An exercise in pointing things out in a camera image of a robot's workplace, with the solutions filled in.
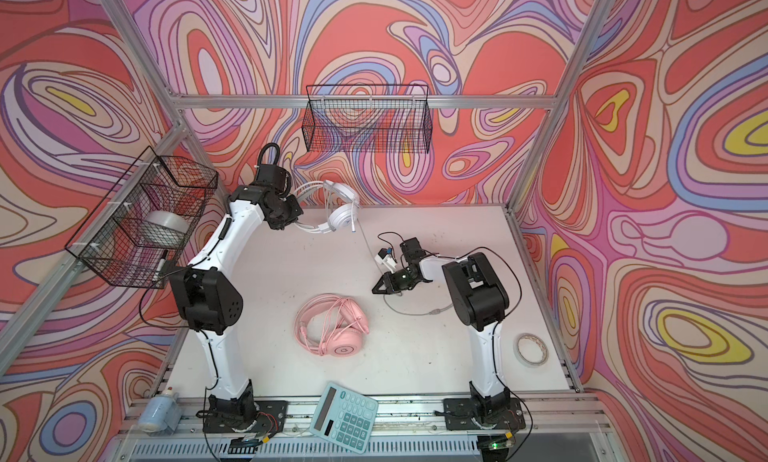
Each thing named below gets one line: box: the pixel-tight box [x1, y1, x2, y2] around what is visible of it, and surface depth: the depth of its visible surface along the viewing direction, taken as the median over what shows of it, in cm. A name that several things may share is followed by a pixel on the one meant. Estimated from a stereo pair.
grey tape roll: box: [137, 211, 190, 248], surface depth 74 cm
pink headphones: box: [294, 293, 370, 358], surface depth 83 cm
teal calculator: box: [310, 382, 379, 454], surface depth 73 cm
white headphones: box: [294, 180, 360, 234], surface depth 88 cm
